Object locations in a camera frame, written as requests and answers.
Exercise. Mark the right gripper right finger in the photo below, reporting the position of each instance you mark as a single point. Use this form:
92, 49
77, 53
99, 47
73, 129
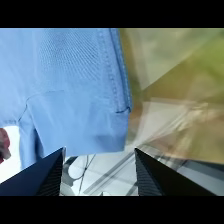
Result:
160, 180

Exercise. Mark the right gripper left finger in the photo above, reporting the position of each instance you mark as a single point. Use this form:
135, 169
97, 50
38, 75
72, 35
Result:
38, 178

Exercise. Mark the blue shirt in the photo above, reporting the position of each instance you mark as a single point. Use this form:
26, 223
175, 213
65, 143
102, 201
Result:
66, 90

